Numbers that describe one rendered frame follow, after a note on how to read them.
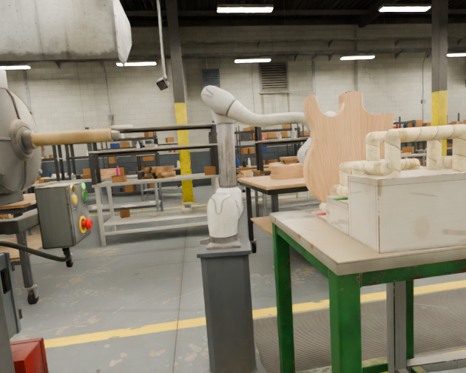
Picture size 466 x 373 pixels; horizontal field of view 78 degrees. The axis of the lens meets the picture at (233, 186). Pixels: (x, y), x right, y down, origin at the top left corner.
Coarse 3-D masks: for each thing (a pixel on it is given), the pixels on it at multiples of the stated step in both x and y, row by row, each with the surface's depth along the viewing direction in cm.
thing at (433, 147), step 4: (432, 140) 75; (436, 140) 74; (440, 140) 74; (428, 144) 76; (432, 144) 75; (436, 144) 74; (440, 144) 74; (428, 148) 76; (432, 148) 75; (436, 148) 74; (440, 148) 74; (428, 152) 76; (432, 152) 75; (436, 152) 74; (440, 152) 74; (428, 156) 76; (432, 156) 75; (436, 156) 75; (440, 156) 75; (428, 160) 76; (432, 160) 75; (436, 160) 75; (428, 164) 76; (432, 164) 75; (436, 164) 75; (428, 168) 76; (432, 168) 75; (436, 168) 75; (440, 168) 75
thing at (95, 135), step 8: (32, 136) 70; (40, 136) 70; (48, 136) 70; (56, 136) 70; (64, 136) 71; (72, 136) 71; (80, 136) 71; (88, 136) 71; (96, 136) 72; (104, 136) 72; (40, 144) 71; (48, 144) 71; (56, 144) 72
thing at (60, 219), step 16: (48, 192) 90; (64, 192) 91; (80, 192) 101; (48, 208) 91; (64, 208) 92; (80, 208) 100; (48, 224) 91; (64, 224) 92; (80, 224) 98; (48, 240) 92; (64, 240) 93; (80, 240) 97; (48, 256) 94
